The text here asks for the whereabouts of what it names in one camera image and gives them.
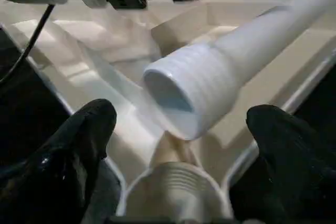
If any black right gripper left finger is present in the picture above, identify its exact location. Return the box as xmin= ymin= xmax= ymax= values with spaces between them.
xmin=0 ymin=99 xmax=118 ymax=224

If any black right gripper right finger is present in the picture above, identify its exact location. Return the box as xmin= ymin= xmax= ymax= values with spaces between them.
xmin=245 ymin=104 xmax=336 ymax=224

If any white plastic table leg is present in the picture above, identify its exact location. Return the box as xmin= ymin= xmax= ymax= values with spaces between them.
xmin=142 ymin=0 xmax=336 ymax=142

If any black work mat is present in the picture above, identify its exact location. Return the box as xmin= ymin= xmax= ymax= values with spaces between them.
xmin=0 ymin=24 xmax=336 ymax=224

